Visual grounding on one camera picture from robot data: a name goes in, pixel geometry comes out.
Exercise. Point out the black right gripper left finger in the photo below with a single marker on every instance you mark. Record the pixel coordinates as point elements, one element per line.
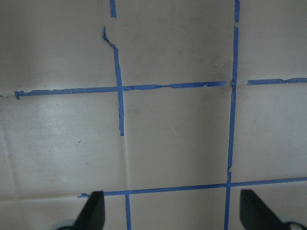
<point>92,215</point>

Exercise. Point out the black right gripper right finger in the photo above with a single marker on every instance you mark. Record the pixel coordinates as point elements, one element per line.
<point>254,214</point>

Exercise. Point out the brown paper table cover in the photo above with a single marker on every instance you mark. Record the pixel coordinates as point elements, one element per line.
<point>171,107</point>

